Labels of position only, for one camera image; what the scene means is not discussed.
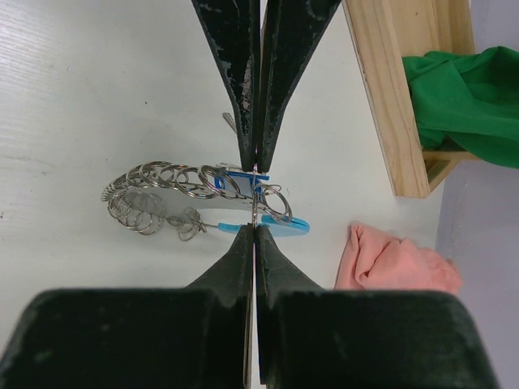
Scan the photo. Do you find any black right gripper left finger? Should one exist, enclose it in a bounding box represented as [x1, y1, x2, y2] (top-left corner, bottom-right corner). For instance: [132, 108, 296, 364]
[1, 225, 254, 388]

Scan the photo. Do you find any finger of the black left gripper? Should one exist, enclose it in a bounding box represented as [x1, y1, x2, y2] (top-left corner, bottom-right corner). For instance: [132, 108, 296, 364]
[192, 0, 260, 170]
[256, 0, 341, 173]

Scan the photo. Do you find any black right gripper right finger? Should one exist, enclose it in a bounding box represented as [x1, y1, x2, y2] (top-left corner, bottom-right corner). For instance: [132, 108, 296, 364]
[255, 227, 499, 388]

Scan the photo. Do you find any key with blue window tag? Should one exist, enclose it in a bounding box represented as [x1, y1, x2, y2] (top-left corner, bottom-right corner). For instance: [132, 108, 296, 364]
[214, 163, 270, 198]

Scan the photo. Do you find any key with red tag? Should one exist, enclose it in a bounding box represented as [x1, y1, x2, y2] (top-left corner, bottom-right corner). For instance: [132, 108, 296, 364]
[222, 113, 238, 134]

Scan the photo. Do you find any wooden clothes rack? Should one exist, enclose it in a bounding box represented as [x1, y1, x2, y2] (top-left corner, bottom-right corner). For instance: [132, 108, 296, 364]
[343, 1, 475, 199]

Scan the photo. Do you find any pink cloth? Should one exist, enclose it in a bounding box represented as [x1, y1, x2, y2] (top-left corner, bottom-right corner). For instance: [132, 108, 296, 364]
[334, 224, 463, 294]

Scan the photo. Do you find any green shirt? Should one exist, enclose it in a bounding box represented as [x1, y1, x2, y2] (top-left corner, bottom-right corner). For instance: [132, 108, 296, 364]
[402, 46, 518, 169]

